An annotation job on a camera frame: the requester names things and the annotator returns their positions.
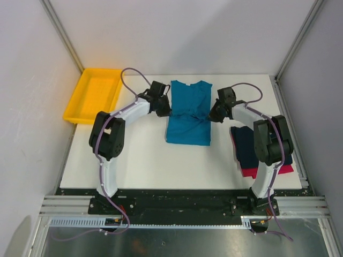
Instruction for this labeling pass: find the teal t shirt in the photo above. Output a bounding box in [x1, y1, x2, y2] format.
[166, 80, 212, 146]

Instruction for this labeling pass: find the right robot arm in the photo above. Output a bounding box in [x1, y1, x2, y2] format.
[208, 83, 294, 215]

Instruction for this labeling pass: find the aluminium frame post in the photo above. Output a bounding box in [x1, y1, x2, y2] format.
[274, 0, 326, 84]
[39, 0, 84, 73]

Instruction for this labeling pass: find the left aluminium frame post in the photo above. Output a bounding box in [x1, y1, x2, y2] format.
[39, 0, 84, 73]

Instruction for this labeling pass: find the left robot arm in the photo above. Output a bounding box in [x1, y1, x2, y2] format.
[89, 81, 172, 214]

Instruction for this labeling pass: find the grey slotted cable duct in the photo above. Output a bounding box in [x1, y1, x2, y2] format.
[49, 216, 269, 228]

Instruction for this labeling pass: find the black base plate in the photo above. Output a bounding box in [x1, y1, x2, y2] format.
[88, 188, 281, 225]

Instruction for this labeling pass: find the navy t shirt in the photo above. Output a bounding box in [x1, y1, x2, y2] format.
[230, 126, 293, 170]

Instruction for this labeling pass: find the yellow plastic tray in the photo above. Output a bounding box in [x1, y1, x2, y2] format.
[63, 68, 123, 125]

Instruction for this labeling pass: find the red t shirt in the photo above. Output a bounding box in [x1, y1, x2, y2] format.
[230, 133, 295, 178]

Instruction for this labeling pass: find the right aluminium frame post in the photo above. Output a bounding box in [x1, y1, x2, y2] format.
[274, 0, 326, 84]

